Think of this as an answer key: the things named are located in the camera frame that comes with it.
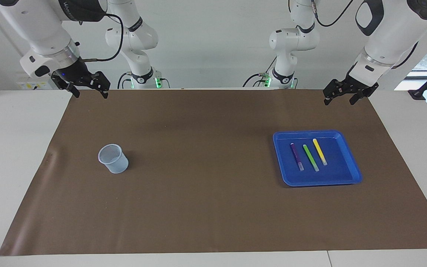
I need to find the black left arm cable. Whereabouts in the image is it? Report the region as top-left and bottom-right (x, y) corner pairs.
(310, 0), (355, 27)

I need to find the purple marker pen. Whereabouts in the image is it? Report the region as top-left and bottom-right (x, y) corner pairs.
(290, 143), (305, 171)

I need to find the blue plastic tray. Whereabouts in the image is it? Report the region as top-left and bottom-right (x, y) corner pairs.
(272, 130), (363, 187)

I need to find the black base cable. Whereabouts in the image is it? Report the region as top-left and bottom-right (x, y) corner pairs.
(117, 72), (132, 89)
(242, 56), (278, 88)

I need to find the brown paper table mat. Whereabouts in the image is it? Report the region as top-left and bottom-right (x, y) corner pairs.
(0, 88), (427, 256)

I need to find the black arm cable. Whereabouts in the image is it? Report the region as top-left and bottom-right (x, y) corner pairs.
(310, 0), (355, 27)
(78, 13), (125, 63)

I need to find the black right base cable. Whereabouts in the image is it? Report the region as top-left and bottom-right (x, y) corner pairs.
(117, 72), (132, 89)

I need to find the green marker pen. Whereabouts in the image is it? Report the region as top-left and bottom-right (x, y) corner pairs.
(302, 144), (320, 172)

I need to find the black left base cable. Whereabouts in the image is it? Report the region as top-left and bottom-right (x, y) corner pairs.
(242, 56), (278, 88)

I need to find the yellow marker pen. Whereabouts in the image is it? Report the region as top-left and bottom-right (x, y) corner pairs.
(312, 138), (328, 166)

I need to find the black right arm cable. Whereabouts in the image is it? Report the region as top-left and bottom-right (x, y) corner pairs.
(78, 13), (125, 63)

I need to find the white wall socket strip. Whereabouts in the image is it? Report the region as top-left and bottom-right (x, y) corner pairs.
(16, 81), (56, 90)

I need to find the translucent plastic cup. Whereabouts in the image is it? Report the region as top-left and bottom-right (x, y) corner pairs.
(98, 144), (129, 174)

